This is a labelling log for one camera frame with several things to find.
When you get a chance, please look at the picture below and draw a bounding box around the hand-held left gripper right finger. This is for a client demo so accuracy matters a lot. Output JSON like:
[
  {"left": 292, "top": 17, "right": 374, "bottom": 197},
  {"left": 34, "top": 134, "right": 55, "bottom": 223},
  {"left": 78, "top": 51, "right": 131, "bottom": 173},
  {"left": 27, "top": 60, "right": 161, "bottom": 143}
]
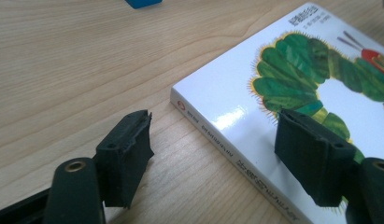
[{"left": 274, "top": 108, "right": 365, "bottom": 208}]

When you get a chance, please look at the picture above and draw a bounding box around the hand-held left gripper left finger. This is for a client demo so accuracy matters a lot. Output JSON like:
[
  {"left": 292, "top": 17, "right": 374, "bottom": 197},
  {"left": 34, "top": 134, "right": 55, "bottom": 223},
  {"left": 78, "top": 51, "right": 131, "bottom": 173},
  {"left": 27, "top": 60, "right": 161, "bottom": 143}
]
[{"left": 93, "top": 109, "right": 155, "bottom": 209}]

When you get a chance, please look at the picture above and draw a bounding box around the white caterpillar picture book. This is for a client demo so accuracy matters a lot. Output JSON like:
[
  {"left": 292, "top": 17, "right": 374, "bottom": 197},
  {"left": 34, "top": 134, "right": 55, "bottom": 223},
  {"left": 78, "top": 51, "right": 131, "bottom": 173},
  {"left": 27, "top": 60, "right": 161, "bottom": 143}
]
[{"left": 169, "top": 2, "right": 384, "bottom": 224}]

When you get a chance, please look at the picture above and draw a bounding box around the blue book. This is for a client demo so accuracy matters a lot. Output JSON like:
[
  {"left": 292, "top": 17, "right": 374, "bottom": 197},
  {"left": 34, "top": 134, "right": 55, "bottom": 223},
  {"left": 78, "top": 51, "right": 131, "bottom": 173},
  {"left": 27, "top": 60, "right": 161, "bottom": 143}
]
[{"left": 123, "top": 0, "right": 164, "bottom": 10}]

